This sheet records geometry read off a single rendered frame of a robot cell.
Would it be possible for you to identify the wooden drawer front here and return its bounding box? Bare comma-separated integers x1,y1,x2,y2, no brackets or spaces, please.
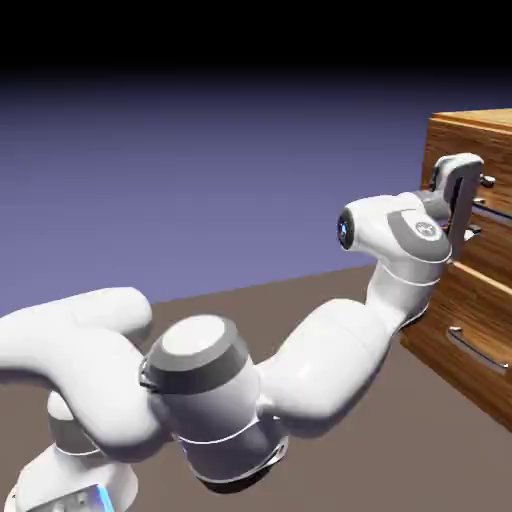
399,261,512,431
420,116,512,290

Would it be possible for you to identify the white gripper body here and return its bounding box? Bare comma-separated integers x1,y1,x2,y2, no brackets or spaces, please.
436,152,485,258

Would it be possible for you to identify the silver drawer handle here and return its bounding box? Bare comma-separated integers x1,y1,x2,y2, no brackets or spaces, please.
444,324,510,376
472,196,512,222

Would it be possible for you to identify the wooden cabinet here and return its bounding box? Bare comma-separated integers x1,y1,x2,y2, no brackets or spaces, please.
398,107,512,432

